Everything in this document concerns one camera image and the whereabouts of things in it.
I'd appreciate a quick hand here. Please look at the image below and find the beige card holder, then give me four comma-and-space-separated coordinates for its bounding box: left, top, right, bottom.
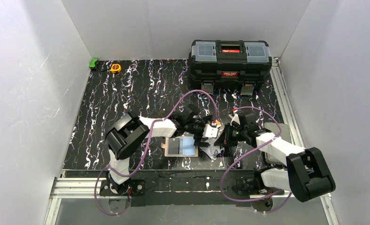
161, 136, 199, 158

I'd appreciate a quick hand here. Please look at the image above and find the black VIP card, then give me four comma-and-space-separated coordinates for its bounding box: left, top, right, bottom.
166, 138, 181, 155

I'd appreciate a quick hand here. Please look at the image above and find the white card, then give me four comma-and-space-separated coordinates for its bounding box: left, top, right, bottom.
200, 145, 221, 160

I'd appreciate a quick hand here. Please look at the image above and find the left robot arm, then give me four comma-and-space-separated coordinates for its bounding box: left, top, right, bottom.
104, 104, 219, 185

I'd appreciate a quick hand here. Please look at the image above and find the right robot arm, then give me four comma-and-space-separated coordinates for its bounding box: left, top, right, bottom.
214, 111, 336, 202

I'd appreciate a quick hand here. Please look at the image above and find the grey pad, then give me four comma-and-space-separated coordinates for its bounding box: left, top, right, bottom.
263, 122, 293, 165

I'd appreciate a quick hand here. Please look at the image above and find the silver toolbox latch left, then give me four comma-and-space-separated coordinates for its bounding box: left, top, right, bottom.
200, 81, 214, 94

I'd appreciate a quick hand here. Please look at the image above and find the silver toolbox latch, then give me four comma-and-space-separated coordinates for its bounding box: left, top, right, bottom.
200, 81, 214, 94
240, 82, 255, 96

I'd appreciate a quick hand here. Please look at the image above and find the silver toolbox latch right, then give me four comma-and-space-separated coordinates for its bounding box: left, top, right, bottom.
240, 82, 255, 96

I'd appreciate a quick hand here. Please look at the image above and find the black plastic toolbox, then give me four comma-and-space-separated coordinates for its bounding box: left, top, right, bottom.
188, 40, 272, 94

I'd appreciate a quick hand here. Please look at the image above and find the yellow tape measure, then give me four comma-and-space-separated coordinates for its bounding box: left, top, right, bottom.
110, 63, 122, 74

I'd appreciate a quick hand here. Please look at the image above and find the green plastic object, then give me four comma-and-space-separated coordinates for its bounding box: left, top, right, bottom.
89, 58, 99, 70

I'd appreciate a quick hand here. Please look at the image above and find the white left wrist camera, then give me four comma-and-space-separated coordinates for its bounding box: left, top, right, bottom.
202, 124, 219, 138

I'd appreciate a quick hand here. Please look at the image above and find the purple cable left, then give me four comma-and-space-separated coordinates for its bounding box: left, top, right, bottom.
94, 90, 219, 217

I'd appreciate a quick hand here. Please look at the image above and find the purple cable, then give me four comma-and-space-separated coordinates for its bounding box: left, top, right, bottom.
220, 106, 294, 215
94, 90, 219, 217

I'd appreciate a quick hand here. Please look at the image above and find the aluminium frame rail right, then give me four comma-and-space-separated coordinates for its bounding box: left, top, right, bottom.
270, 57, 305, 147

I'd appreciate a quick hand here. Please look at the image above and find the aluminium frame rail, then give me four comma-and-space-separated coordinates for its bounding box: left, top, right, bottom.
270, 57, 305, 147
45, 177, 339, 225

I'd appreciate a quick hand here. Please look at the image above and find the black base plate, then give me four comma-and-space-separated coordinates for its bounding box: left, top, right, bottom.
99, 169, 285, 207

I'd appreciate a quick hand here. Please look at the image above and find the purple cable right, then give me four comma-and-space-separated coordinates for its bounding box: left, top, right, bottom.
220, 106, 294, 215

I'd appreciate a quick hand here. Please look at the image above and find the aluminium frame rail front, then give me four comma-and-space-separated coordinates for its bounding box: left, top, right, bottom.
45, 177, 339, 225

